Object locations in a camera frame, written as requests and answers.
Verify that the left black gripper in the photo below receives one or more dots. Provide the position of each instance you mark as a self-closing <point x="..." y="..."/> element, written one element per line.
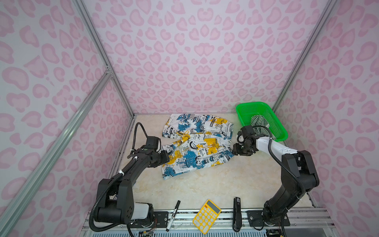
<point x="165" y="158"/>

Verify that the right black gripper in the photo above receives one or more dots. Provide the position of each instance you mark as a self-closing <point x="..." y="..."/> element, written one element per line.
<point x="236" y="148"/>

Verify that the green white striped garment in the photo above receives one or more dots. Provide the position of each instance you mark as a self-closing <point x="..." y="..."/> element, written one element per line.
<point x="259" y="121"/>

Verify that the colourful printed white shirt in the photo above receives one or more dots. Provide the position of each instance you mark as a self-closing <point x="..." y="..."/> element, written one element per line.
<point x="202" y="141"/>

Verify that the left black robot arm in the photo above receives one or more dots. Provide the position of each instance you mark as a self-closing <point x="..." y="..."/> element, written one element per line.
<point x="115" y="204"/>

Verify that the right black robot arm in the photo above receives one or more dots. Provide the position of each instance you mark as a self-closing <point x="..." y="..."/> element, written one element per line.
<point x="298" y="172"/>

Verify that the green plastic basket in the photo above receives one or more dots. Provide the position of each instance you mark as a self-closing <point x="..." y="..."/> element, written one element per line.
<point x="246" y="111"/>

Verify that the black marker pen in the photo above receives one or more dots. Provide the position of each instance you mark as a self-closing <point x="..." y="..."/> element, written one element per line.
<point x="173" y="214"/>

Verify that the black stapler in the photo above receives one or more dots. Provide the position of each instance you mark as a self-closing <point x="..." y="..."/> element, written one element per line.
<point x="237" y="215"/>

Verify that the yellow calculator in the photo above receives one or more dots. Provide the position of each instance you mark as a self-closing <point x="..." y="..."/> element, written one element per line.
<point x="206" y="216"/>

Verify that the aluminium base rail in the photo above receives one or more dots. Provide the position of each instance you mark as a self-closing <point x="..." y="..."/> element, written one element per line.
<point x="298" y="222"/>

